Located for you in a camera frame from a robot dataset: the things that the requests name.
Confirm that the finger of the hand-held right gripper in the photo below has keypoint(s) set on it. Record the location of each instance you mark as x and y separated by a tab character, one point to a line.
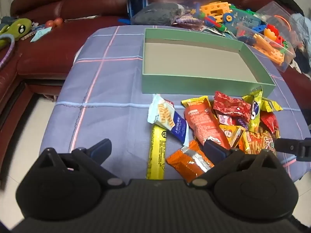
289	148

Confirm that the plain red snack packet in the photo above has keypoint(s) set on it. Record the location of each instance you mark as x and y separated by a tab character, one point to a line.
269	121

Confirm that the light blue jacket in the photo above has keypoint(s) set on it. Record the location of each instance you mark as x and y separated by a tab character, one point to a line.
301	26

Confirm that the tall yellow-green snack packet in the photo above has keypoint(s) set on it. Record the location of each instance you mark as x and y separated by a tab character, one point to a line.
255	111

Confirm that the blue toy robot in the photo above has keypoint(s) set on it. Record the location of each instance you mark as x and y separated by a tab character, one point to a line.
136	2

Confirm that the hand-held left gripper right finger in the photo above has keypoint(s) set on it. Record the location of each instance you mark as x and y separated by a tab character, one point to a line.
213	148

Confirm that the checked blue tablecloth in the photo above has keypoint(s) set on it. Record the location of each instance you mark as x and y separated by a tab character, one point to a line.
109	89

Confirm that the orange packet with silver seam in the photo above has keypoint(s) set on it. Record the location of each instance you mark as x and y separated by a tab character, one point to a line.
187	162

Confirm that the light blue card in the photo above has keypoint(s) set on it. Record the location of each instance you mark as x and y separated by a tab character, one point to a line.
41	34

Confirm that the purple knit item in bag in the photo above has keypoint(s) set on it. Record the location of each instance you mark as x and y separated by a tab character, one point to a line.
188	20

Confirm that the orange stick snack packet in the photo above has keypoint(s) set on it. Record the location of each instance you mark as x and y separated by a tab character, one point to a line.
257	142

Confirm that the orange ball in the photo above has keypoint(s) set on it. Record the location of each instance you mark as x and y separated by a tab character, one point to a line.
49	23
59	21

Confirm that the yellow-brown cartoon face packet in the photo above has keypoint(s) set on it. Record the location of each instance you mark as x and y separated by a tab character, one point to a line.
230	133

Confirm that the orange toy vehicle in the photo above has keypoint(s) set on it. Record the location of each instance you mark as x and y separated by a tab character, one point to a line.
215	11

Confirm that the dark cloth in plastic bag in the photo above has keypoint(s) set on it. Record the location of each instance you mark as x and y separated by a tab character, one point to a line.
155	14

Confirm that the red and orange toy gear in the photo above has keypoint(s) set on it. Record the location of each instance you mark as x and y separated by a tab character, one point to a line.
272	31

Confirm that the small yellow-green snack packet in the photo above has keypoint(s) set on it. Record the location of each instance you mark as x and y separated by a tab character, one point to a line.
272	105

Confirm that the green plush toy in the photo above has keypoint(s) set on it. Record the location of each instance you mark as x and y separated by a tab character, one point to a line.
19	28

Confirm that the purple candy packet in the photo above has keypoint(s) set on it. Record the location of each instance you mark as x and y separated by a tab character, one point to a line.
241	123

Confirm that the clear plastic lid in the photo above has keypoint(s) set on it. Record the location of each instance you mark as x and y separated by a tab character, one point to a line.
274	11

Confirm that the orange-red sausage packet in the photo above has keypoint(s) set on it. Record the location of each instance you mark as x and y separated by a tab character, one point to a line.
204	123

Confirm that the purple hoop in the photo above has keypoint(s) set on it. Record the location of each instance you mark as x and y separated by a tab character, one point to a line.
11	47

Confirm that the paper sheet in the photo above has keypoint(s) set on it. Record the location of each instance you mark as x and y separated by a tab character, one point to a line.
82	18

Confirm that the small pink cartoon packet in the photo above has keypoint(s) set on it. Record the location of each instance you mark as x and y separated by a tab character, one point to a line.
224	120

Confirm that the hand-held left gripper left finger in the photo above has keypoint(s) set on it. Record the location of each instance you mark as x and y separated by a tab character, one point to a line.
100	148

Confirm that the dark red leather sofa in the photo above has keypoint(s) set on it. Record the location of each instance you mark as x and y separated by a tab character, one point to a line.
60	48

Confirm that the red patterned snack packet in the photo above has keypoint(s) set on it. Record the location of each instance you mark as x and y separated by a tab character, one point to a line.
230	104

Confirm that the long yellow bar packet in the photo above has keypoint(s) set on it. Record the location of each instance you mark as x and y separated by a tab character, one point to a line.
155	155

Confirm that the clear bin of toy parts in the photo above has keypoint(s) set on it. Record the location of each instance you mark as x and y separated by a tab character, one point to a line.
267	46

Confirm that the white and blue wafer packet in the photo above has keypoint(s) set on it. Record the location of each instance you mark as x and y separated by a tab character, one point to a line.
167	121

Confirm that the teal printed board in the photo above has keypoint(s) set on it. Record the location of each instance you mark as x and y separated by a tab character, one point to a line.
243	20

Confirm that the green cardboard box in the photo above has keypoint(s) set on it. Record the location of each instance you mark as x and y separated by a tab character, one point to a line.
194	60

